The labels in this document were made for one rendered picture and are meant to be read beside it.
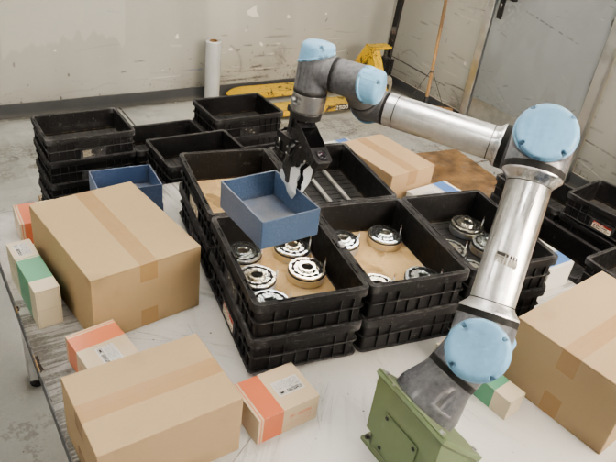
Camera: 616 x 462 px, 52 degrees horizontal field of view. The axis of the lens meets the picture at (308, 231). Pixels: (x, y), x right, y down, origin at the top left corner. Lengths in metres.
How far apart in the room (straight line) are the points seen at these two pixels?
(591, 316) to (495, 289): 0.58
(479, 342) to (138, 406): 0.66
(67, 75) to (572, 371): 3.88
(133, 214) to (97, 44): 3.00
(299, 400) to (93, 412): 0.44
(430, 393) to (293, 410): 0.32
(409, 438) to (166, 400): 0.49
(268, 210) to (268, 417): 0.47
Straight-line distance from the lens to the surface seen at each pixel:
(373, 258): 1.84
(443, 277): 1.66
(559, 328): 1.67
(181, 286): 1.72
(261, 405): 1.44
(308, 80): 1.37
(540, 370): 1.68
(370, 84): 1.32
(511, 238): 1.22
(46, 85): 4.72
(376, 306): 1.62
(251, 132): 3.33
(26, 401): 2.57
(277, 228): 1.37
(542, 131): 1.24
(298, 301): 1.47
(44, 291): 1.69
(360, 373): 1.66
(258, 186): 1.55
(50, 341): 1.72
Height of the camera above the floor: 1.84
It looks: 32 degrees down
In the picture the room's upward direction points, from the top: 8 degrees clockwise
